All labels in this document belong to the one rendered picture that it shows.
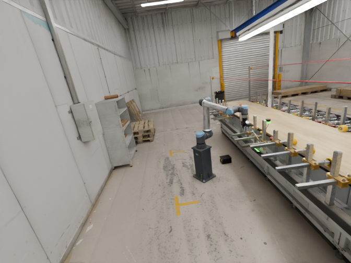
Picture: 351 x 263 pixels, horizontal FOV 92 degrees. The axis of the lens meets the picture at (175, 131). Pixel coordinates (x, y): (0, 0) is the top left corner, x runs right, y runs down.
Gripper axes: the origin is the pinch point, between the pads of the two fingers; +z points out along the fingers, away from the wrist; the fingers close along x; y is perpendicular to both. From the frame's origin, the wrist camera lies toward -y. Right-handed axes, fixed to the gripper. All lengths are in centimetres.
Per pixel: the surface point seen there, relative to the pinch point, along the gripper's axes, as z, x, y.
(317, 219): 80, -38, -86
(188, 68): -117, -36, 774
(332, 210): 27, -11, -124
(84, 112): -56, 231, 43
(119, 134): 14, 218, 134
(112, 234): 96, 203, -45
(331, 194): 16, -13, -119
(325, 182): 1, -3, -122
